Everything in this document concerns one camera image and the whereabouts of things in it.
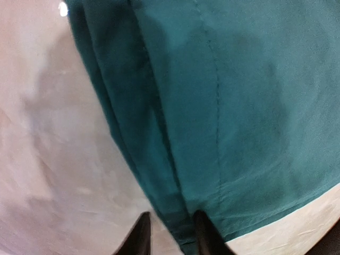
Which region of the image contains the teal green garment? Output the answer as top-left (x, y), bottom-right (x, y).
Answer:
top-left (67, 1), bottom-right (339, 254)

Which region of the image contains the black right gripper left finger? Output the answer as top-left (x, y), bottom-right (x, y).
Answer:
top-left (114, 212), bottom-right (151, 255)

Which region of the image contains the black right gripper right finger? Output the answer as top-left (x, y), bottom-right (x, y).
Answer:
top-left (193, 211), bottom-right (235, 255)

